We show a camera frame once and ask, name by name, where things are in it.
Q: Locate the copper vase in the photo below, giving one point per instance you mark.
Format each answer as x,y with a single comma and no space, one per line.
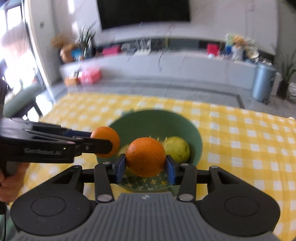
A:
66,52

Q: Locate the green colander bowl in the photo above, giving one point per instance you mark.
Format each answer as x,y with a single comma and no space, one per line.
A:
146,136

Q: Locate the orange cardboard box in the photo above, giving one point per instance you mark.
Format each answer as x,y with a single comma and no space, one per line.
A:
71,81

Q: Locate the person left hand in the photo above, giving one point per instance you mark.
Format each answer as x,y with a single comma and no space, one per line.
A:
11,186

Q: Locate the green upholstered chair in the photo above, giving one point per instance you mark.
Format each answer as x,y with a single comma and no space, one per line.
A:
21,103

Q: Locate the potted plant left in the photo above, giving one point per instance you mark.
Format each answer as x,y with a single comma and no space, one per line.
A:
85,40

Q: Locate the teddy bear toy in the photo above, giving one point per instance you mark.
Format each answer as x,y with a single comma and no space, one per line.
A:
238,48

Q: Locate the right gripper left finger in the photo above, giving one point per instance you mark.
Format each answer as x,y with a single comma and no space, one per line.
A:
108,173

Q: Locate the white TV console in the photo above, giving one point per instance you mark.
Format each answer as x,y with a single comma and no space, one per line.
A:
183,65

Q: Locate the potted green plant right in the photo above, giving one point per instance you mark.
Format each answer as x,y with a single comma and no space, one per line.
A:
285,65

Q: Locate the pink storage box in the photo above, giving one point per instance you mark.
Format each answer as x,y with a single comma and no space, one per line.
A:
90,76

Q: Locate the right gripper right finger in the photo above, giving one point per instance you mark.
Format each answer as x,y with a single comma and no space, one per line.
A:
183,175

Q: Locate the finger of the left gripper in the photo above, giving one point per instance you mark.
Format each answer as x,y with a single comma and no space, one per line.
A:
69,132
92,145

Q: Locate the yellow checkered tablecloth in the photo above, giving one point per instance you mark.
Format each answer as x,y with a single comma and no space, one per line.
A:
257,147

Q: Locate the red box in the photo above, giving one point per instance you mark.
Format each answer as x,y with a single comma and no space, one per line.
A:
213,49

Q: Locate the black wall television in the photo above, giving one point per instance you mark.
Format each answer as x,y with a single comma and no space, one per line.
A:
116,13

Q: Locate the white wifi router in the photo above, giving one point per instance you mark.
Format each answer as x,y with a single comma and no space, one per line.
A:
143,46

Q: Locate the grey blue trash bin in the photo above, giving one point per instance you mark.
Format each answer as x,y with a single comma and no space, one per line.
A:
263,82

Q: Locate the magenta flat box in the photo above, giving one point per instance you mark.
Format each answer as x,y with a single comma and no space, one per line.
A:
112,50

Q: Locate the green pear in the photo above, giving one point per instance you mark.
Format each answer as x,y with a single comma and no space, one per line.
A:
122,150
177,148

